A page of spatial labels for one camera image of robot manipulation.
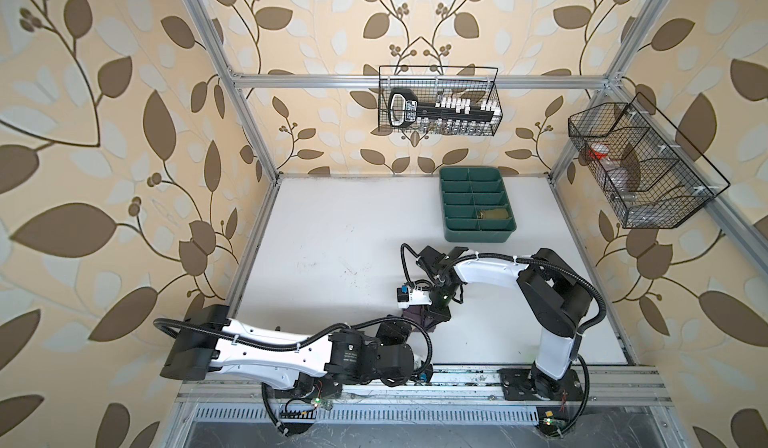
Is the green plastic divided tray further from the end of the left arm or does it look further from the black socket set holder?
the end of the left arm

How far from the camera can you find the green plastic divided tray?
0.99 meters

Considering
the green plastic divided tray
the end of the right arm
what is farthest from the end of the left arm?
the green plastic divided tray

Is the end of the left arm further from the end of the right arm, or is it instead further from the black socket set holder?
the black socket set holder

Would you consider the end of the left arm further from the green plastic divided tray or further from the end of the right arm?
the green plastic divided tray

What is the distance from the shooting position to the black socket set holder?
0.83 m

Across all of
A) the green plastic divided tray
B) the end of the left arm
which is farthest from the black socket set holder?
the end of the left arm

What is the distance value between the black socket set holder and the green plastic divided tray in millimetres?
272
